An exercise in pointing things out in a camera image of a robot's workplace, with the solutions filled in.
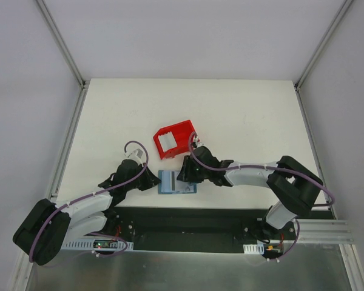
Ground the left aluminium frame post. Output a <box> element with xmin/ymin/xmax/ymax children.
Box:
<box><xmin>33</xmin><ymin>0</ymin><xmax>90</xmax><ymax>90</ymax></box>

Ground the blue leather card holder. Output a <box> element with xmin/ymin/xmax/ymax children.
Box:
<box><xmin>158</xmin><ymin>170</ymin><xmax>192</xmax><ymax>195</ymax></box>

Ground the red plastic bin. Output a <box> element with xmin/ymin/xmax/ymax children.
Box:
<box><xmin>153</xmin><ymin>119</ymin><xmax>195</xmax><ymax>159</ymax></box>

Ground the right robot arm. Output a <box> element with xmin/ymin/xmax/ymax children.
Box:
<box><xmin>177</xmin><ymin>146</ymin><xmax>322</xmax><ymax>239</ymax></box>

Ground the left white cable duct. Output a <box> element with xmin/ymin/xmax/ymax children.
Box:
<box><xmin>61</xmin><ymin>238</ymin><xmax>133</xmax><ymax>252</ymax></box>

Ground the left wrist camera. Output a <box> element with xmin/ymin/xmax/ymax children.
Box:
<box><xmin>125</xmin><ymin>149</ymin><xmax>144</xmax><ymax>164</ymax></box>

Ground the aluminium frame post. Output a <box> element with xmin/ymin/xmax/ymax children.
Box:
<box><xmin>293</xmin><ymin>0</ymin><xmax>356</xmax><ymax>92</ymax></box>
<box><xmin>33</xmin><ymin>0</ymin><xmax>90</xmax><ymax>90</ymax></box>

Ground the white magnetic-stripe card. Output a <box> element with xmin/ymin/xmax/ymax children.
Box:
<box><xmin>159</xmin><ymin>170</ymin><xmax>179</xmax><ymax>194</ymax></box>
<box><xmin>175</xmin><ymin>183</ymin><xmax>197</xmax><ymax>193</ymax></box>

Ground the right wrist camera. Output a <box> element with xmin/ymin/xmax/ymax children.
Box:
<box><xmin>191</xmin><ymin>136</ymin><xmax>204</xmax><ymax>149</ymax></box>

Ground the white cable duct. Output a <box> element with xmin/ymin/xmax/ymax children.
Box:
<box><xmin>243</xmin><ymin>243</ymin><xmax>265</xmax><ymax>255</ymax></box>
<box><xmin>61</xmin><ymin>238</ymin><xmax>133</xmax><ymax>252</ymax></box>

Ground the right white cable duct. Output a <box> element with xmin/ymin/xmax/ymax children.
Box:
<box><xmin>243</xmin><ymin>243</ymin><xmax>265</xmax><ymax>255</ymax></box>

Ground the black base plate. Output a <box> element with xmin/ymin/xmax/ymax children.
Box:
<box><xmin>47</xmin><ymin>204</ymin><xmax>301</xmax><ymax>252</ymax></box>

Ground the right aluminium frame post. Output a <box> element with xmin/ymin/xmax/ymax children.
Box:
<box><xmin>293</xmin><ymin>0</ymin><xmax>356</xmax><ymax>92</ymax></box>

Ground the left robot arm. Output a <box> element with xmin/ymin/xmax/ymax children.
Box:
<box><xmin>12</xmin><ymin>159</ymin><xmax>161</xmax><ymax>266</ymax></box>

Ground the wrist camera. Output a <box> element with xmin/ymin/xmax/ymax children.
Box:
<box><xmin>191</xmin><ymin>136</ymin><xmax>204</xmax><ymax>149</ymax></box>
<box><xmin>125</xmin><ymin>149</ymin><xmax>144</xmax><ymax>164</ymax></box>

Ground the aluminium front rail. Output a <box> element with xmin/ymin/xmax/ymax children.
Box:
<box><xmin>298</xmin><ymin>219</ymin><xmax>354</xmax><ymax>244</ymax></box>

